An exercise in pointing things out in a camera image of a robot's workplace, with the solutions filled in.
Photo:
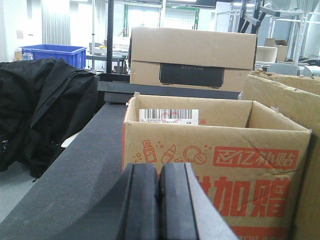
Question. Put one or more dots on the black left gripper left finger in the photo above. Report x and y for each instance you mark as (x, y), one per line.
(129, 210)

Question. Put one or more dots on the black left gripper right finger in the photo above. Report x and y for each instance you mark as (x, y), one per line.
(186, 213)

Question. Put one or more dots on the cardboard box red print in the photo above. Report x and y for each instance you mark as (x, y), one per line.
(247, 158)

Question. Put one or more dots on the plain torn cardboard box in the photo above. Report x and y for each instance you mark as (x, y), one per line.
(298, 98)

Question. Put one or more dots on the black jacket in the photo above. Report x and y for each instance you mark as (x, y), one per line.
(42, 103)

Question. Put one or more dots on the closed brown Ecoflow cardboard box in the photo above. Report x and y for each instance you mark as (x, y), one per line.
(196, 59)

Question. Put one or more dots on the blue plastic crate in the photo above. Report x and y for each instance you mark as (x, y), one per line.
(73, 55)

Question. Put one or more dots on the black metal post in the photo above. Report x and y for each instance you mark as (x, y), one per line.
(110, 31)

